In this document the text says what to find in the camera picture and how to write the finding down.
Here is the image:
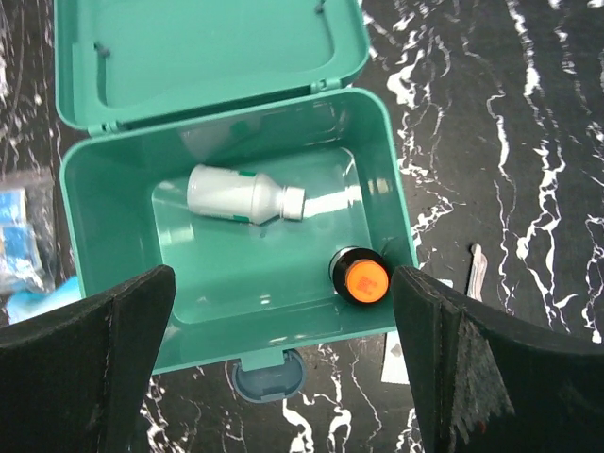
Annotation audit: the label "clear bag with blue tube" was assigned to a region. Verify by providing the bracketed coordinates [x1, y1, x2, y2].
[1, 168, 56, 294]

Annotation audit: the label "blue cotton swab bag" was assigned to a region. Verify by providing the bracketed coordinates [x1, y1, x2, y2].
[6, 276, 82, 325]

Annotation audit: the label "teal medicine kit box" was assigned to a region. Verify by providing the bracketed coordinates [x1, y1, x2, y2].
[54, 1, 417, 403]

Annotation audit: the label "brown bottle orange cap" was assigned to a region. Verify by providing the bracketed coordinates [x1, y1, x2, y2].
[328, 246, 391, 306]

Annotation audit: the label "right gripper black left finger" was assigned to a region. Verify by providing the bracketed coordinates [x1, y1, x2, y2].
[1, 265, 176, 452]

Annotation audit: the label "black scissors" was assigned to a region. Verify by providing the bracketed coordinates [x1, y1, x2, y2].
[466, 243, 488, 301]

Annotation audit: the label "teal white flat packet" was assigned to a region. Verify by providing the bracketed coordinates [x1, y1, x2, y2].
[381, 331, 410, 385]

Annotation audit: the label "white disinfectant bottle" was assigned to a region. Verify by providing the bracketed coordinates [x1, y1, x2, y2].
[186, 164, 306, 225]

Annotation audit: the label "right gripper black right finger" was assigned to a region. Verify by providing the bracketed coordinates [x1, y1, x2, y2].
[391, 266, 603, 452]

